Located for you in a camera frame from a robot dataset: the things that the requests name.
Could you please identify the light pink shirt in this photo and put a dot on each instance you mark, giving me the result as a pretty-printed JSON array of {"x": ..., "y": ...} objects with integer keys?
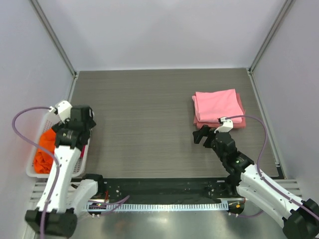
[{"x": 210, "y": 106}]

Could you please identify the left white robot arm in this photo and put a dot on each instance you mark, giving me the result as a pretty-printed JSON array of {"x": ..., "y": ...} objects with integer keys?
[{"x": 56, "y": 213}]

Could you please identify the slotted cable duct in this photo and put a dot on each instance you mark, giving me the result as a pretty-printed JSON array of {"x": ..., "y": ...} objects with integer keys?
[{"x": 99, "y": 208}]

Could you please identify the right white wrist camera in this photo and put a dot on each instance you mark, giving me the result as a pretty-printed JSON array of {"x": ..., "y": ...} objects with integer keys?
[{"x": 225, "y": 125}]

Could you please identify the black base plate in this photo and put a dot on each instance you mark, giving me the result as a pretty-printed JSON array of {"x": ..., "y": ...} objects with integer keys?
[{"x": 167, "y": 191}]

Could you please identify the orange t shirt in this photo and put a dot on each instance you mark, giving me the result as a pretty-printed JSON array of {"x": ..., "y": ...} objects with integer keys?
[{"x": 42, "y": 161}]

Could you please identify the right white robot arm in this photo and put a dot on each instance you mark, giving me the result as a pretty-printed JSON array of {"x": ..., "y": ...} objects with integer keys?
[{"x": 299, "y": 219}]

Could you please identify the aluminium frame post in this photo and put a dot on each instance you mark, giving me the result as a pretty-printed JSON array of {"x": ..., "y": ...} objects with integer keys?
[
  {"x": 271, "y": 34},
  {"x": 50, "y": 31}
]

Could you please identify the salmon pink shirt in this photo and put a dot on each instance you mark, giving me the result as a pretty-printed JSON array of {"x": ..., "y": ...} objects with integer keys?
[{"x": 216, "y": 124}]

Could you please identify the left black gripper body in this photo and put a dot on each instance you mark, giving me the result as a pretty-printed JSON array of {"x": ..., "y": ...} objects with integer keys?
[{"x": 60, "y": 125}]

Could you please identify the right aluminium frame post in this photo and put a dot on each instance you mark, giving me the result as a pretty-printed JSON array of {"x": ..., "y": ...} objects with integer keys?
[{"x": 271, "y": 34}]

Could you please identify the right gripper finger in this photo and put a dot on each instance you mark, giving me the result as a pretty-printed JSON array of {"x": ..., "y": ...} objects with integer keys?
[
  {"x": 199, "y": 134},
  {"x": 209, "y": 139}
]

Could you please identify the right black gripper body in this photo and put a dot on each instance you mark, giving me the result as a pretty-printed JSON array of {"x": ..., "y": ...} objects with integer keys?
[{"x": 214, "y": 147}]

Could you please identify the magenta t shirt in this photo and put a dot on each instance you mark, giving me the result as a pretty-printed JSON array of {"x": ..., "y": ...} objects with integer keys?
[{"x": 82, "y": 151}]

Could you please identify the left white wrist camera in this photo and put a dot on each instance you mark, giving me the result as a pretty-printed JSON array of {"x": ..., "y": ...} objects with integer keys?
[{"x": 62, "y": 109}]

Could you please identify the left aluminium frame post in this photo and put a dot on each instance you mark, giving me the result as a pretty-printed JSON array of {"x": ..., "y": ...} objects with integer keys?
[{"x": 50, "y": 31}]

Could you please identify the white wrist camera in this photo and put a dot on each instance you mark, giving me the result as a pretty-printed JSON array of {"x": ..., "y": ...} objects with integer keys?
[
  {"x": 62, "y": 109},
  {"x": 225, "y": 125}
]

